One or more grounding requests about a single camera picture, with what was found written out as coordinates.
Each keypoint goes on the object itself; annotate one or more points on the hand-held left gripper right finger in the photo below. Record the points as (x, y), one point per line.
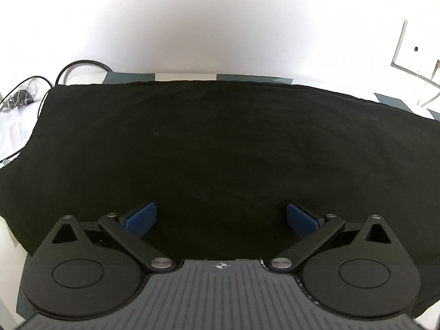
(302, 219)

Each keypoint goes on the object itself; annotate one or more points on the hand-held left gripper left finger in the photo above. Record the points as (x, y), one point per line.
(141, 218)

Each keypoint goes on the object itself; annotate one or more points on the black garment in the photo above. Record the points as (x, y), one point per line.
(220, 151)

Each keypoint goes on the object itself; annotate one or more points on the geometric patterned tablecloth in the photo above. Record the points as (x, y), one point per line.
(137, 76)

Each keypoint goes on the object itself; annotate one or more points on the clear plastic bag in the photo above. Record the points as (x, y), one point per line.
(20, 123)

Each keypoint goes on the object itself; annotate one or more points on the white wall plate with hole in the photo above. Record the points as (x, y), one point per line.
(412, 58)

